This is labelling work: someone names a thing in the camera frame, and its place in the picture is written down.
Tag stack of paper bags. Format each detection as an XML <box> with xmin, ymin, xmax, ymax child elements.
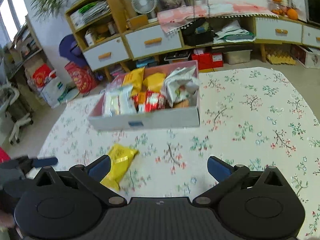
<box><xmin>70</xmin><ymin>1</ymin><xmax>110</xmax><ymax>27</ymax></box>

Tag tall wooden shelf cabinet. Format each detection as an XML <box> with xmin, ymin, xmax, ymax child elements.
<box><xmin>64</xmin><ymin>0</ymin><xmax>133</xmax><ymax>82</ymax></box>

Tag round white stand base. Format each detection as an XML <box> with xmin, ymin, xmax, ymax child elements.
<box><xmin>59</xmin><ymin>87</ymin><xmax>80</xmax><ymax>103</ymax></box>

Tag floral tablecloth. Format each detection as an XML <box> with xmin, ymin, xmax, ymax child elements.
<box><xmin>37</xmin><ymin>66</ymin><xmax>320</xmax><ymax>240</ymax></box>

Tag clear white storage box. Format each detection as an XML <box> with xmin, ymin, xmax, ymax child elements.
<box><xmin>223</xmin><ymin>49</ymin><xmax>252</xmax><ymax>65</ymax></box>

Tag wooden bookshelf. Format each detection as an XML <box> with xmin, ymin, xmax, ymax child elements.
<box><xmin>4</xmin><ymin>16</ymin><xmax>49</xmax><ymax>85</ymax></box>

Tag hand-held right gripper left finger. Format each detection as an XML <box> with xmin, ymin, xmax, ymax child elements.
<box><xmin>32</xmin><ymin>155</ymin><xmax>127</xmax><ymax>206</ymax></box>

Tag pink snack packet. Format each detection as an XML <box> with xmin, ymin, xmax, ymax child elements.
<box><xmin>106</xmin><ymin>74</ymin><xmax>127</xmax><ymax>90</ymax></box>

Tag pink cardboard box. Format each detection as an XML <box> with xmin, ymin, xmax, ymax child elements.
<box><xmin>88</xmin><ymin>60</ymin><xmax>200</xmax><ymax>131</ymax></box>

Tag black bag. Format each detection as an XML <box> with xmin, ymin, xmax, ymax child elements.
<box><xmin>180</xmin><ymin>17</ymin><xmax>215</xmax><ymax>47</ymax></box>

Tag red snack packet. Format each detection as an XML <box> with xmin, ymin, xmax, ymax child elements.
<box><xmin>145</xmin><ymin>91</ymin><xmax>167</xmax><ymax>112</ymax></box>

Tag red plastic bag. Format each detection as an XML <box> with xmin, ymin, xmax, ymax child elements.
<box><xmin>31</xmin><ymin>64</ymin><xmax>57</xmax><ymax>90</ymax></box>

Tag white office chair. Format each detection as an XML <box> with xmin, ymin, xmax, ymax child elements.
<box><xmin>0</xmin><ymin>84</ymin><xmax>34</xmax><ymax>145</ymax></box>

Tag yellow printed snack bag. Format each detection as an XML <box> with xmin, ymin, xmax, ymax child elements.
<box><xmin>122</xmin><ymin>67</ymin><xmax>145</xmax><ymax>98</ymax></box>

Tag pile of papers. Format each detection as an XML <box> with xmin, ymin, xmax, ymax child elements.
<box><xmin>214</xmin><ymin>19</ymin><xmax>257</xmax><ymax>43</ymax></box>

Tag black monitor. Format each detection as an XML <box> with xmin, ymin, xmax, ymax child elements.
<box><xmin>305</xmin><ymin>0</ymin><xmax>320</xmax><ymax>26</ymax></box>

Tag gold snack bar packet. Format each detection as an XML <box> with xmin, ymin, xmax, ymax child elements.
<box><xmin>137</xmin><ymin>92</ymin><xmax>147</xmax><ymax>113</ymax></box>

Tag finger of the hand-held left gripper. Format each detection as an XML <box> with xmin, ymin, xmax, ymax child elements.
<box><xmin>0</xmin><ymin>156</ymin><xmax>59</xmax><ymax>178</ymax></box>

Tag small yellow snack packet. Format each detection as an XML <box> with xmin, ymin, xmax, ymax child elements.
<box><xmin>100</xmin><ymin>144</ymin><xmax>139</xmax><ymax>192</ymax></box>

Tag long low wooden cabinet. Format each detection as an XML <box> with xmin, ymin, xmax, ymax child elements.
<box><xmin>124</xmin><ymin>12</ymin><xmax>320</xmax><ymax>63</ymax></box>

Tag white silver snack packet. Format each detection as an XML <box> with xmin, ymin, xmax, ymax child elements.
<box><xmin>162</xmin><ymin>67</ymin><xmax>200</xmax><ymax>105</ymax></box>

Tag pink patterned cloth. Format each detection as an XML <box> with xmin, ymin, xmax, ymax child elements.
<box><xmin>157</xmin><ymin>1</ymin><xmax>279</xmax><ymax>33</ymax></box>

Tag white printed carton box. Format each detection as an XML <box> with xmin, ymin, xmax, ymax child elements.
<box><xmin>297</xmin><ymin>45</ymin><xmax>320</xmax><ymax>68</ymax></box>

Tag red cardboard box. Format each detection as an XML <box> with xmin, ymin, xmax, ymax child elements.
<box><xmin>191</xmin><ymin>51</ymin><xmax>224</xmax><ymax>70</ymax></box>

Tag small white carton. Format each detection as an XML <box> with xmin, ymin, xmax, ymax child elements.
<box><xmin>84</xmin><ymin>30</ymin><xmax>95</xmax><ymax>46</ymax></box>

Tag red gift bag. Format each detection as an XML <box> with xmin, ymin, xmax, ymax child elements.
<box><xmin>64</xmin><ymin>61</ymin><xmax>98</xmax><ymax>94</ymax></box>

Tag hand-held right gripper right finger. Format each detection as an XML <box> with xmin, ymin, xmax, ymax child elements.
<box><xmin>193</xmin><ymin>156</ymin><xmax>288</xmax><ymax>205</ymax></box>

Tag blue lid storage box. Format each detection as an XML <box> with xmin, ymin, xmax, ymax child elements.
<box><xmin>136</xmin><ymin>57</ymin><xmax>159</xmax><ymax>68</ymax></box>

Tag yellow egg carton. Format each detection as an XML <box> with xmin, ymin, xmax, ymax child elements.
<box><xmin>265</xmin><ymin>51</ymin><xmax>297</xmax><ymax>65</ymax></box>

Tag cream snack packet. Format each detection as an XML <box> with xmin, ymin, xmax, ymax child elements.
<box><xmin>102</xmin><ymin>85</ymin><xmax>137</xmax><ymax>117</ymax></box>

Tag white green shopping bag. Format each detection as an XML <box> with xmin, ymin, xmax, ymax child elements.
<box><xmin>40</xmin><ymin>72</ymin><xmax>68</xmax><ymax>108</ymax></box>

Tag clear box black contents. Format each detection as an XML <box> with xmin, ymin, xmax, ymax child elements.
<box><xmin>164</xmin><ymin>50</ymin><xmax>192</xmax><ymax>63</ymax></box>

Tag brown cardboard box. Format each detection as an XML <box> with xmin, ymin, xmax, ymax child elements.
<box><xmin>126</xmin><ymin>14</ymin><xmax>150</xmax><ymax>30</ymax></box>

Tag white desk fan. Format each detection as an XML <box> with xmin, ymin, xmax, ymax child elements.
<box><xmin>131</xmin><ymin>0</ymin><xmax>158</xmax><ymax>20</ymax></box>

